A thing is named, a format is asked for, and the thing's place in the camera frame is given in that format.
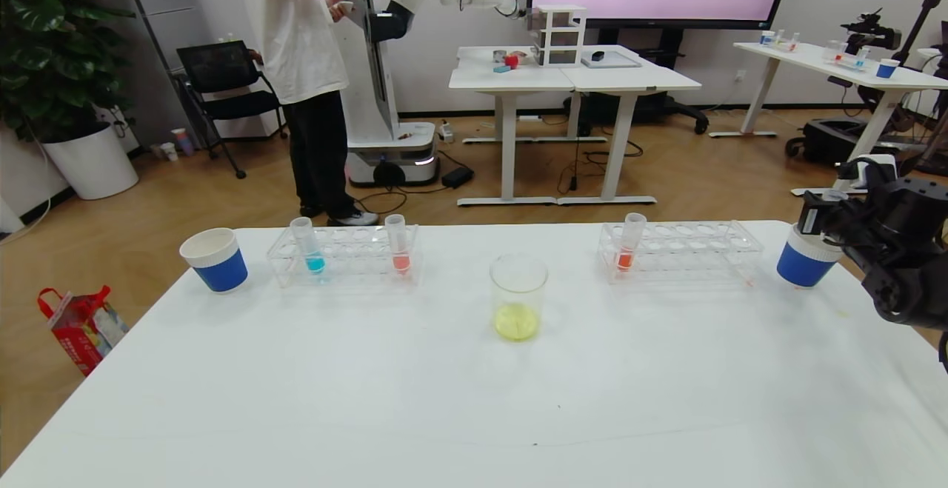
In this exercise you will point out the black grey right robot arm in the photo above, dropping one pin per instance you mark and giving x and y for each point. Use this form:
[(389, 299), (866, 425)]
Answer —
[(918, 251)]

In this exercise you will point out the red paper gift bag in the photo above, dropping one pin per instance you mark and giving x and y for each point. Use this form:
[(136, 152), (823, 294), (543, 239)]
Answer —
[(85, 331)]

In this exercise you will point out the clear plastic test tube rack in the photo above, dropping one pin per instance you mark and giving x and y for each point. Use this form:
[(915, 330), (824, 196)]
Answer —
[(844, 61), (674, 254), (355, 258), (781, 46)]

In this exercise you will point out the white humanoid robot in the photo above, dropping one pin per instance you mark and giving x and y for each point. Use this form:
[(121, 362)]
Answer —
[(385, 103)]

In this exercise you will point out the test tube with yellow liquid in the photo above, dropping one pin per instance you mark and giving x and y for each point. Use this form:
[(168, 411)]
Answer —
[(835, 195)]

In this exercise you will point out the large green leafy plant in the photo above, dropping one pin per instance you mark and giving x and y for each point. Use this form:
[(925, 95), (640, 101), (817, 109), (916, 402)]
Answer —
[(52, 44)]

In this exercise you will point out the small white floor cup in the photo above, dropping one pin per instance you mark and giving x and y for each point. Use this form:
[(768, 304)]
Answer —
[(169, 152)]

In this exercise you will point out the white plant pot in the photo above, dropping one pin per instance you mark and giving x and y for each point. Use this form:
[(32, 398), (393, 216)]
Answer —
[(92, 164)]

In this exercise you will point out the test tube with blue liquid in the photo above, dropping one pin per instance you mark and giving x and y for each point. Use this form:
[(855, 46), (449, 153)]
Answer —
[(315, 261)]

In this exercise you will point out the black camera tripod rig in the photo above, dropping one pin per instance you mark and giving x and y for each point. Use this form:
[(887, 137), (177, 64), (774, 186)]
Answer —
[(866, 31)]

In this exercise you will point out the clear plastic drawer unit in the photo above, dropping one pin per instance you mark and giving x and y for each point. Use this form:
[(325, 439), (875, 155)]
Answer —
[(559, 38)]

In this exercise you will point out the long white standing desk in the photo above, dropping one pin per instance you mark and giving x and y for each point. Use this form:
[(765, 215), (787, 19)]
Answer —
[(807, 57)]

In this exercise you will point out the black display stand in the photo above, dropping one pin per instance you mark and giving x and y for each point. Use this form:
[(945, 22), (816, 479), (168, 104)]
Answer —
[(670, 110)]

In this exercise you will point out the black power adapter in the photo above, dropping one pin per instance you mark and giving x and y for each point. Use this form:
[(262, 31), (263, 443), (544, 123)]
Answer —
[(458, 178)]

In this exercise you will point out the test tube with red liquid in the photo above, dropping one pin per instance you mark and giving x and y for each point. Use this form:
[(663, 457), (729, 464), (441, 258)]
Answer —
[(626, 258), (401, 258)]

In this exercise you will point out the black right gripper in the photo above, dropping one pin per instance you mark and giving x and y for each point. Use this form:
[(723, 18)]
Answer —
[(810, 219)]

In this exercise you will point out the blue sleeved white paper cup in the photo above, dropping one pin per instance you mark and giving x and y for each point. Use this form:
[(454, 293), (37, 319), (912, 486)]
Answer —
[(803, 269), (221, 269), (886, 70)]

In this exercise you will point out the person in white shirt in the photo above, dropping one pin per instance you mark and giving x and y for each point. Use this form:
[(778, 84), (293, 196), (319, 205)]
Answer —
[(304, 44)]

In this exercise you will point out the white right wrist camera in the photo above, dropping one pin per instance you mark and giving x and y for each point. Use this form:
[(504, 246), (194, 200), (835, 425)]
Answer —
[(850, 175)]

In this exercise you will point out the clear glass beaker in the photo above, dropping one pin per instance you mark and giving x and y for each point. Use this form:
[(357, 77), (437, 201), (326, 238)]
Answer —
[(517, 318)]

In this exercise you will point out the black office chair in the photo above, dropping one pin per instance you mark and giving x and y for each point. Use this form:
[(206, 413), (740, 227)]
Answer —
[(222, 66)]

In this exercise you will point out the flat grey tray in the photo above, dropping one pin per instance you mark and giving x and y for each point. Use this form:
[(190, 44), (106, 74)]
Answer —
[(618, 63)]

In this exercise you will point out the purple drink tumbler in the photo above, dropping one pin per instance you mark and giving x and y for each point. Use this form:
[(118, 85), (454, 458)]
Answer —
[(184, 143)]

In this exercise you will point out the black wheeled robot base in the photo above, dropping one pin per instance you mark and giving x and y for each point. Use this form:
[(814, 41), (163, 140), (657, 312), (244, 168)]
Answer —
[(822, 146)]

